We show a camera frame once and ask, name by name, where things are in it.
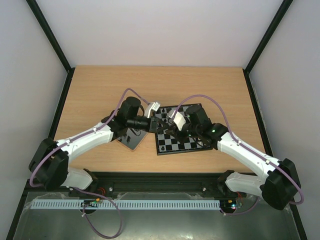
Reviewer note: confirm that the light blue slotted cable duct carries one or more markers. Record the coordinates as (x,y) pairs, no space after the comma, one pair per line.
(77,204)

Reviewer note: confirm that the black frame post right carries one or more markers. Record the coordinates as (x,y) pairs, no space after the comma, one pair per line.
(276,20)

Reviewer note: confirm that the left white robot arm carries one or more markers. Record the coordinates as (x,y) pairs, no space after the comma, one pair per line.
(50,164)

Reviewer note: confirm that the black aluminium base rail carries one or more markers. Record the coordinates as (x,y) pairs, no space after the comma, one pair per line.
(212,185)

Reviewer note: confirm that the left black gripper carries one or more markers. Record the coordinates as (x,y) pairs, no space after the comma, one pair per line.
(153,125)

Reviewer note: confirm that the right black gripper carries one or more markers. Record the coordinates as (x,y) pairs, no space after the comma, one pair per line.
(176,132)

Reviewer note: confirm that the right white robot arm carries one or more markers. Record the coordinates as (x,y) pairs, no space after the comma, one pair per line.
(220,138)

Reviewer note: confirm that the black frame post left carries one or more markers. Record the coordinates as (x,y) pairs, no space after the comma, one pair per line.
(41,19)

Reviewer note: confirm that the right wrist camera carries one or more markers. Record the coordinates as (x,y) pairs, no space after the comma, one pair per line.
(178,119)

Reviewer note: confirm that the metal tray with wooden rim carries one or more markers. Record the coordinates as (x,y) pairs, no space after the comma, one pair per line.
(132,138)

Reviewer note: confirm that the black frame post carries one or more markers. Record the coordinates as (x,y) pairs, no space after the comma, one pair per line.
(276,20)
(41,19)

